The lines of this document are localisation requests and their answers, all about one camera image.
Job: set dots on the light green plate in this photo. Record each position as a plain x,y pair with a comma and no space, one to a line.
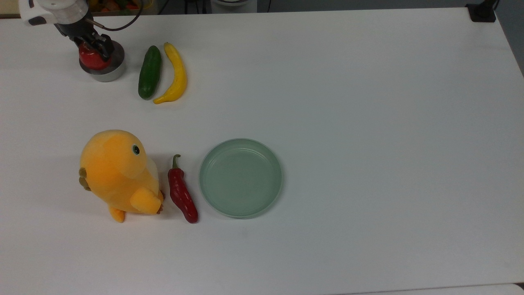
240,178

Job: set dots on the yellow banana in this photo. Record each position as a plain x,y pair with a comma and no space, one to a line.
177,76

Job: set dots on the basket of toy fruit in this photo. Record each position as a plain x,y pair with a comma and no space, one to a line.
123,5

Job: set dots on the red chili pepper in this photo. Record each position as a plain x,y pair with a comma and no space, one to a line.
182,194

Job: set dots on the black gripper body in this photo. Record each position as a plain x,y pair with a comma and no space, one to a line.
77,29

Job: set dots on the red tomato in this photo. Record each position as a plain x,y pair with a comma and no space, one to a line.
92,59

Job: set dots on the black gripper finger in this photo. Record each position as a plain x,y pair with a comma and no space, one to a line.
84,42
105,47

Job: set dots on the orange plush toy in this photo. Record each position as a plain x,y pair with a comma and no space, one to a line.
116,174

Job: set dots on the green cucumber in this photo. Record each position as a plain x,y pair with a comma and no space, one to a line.
150,72

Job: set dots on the white silver Franka robot arm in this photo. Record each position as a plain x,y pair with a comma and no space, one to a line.
53,10

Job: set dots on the grey bowl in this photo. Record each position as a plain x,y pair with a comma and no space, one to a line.
108,73

